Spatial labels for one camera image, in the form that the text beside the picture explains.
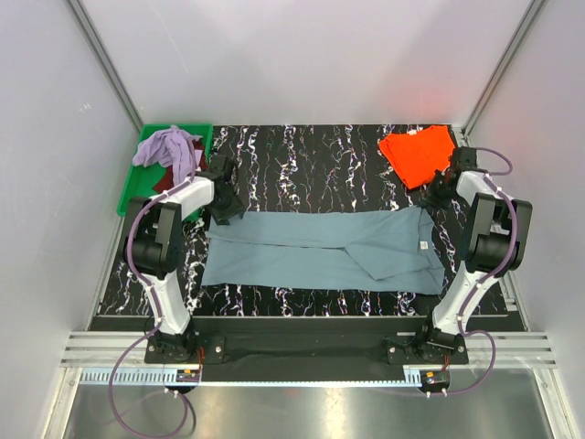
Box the grey blue t shirt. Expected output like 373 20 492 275
202 207 444 295

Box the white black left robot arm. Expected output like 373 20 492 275
118 155 245 364

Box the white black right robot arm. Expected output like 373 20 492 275
414 146 533 363

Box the folded orange t shirt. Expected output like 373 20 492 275
378 125 455 190

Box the dark red t shirt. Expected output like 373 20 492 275
153 140 208 194

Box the lilac t shirt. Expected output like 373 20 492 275
132 125 203 189

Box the green plastic bin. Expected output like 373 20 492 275
117 123 213 218

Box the right corner frame post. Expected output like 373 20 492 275
461 0 548 138

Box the corner frame post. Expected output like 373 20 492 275
461 0 548 138
65 0 144 133

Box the aluminium frame rail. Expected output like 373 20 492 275
59 331 556 369

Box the white slotted cable duct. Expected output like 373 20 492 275
80 366 421 389

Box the left corner frame post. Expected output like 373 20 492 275
65 0 144 133

